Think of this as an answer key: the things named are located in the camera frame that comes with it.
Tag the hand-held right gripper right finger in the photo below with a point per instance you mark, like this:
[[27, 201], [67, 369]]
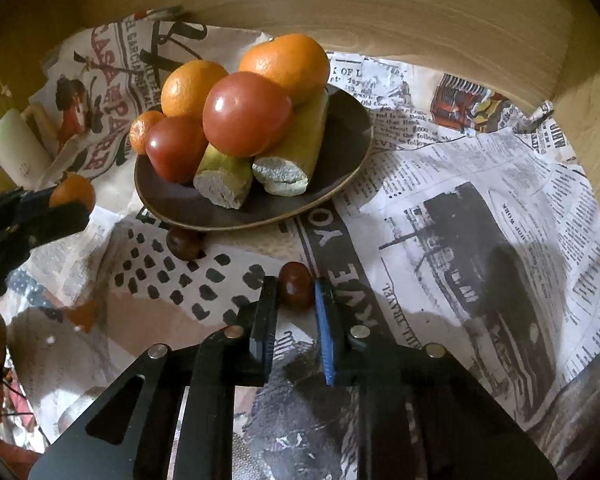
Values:
[[325, 330]]

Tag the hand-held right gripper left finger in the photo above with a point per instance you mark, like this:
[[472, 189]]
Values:
[[265, 320]]

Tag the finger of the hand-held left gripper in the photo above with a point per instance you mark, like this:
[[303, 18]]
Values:
[[60, 220]]

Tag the small mandarin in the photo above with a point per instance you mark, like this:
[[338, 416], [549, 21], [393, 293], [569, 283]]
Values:
[[142, 132], [72, 190]]

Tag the brown round plate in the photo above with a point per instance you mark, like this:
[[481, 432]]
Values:
[[280, 205]]

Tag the red tomato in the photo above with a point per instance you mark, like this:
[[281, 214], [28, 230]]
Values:
[[247, 112], [172, 150]]

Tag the yellow sugarcane piece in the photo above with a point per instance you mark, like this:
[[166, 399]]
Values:
[[222, 180]]

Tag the large orange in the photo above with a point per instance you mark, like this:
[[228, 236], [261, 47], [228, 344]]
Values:
[[290, 62], [192, 85]]

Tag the cream plastic bottle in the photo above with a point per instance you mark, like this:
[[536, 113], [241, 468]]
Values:
[[15, 147]]

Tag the newspaper print cloth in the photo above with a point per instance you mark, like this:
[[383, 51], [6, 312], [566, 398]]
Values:
[[455, 170]]

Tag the red white pen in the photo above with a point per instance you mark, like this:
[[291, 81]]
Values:
[[152, 12]]

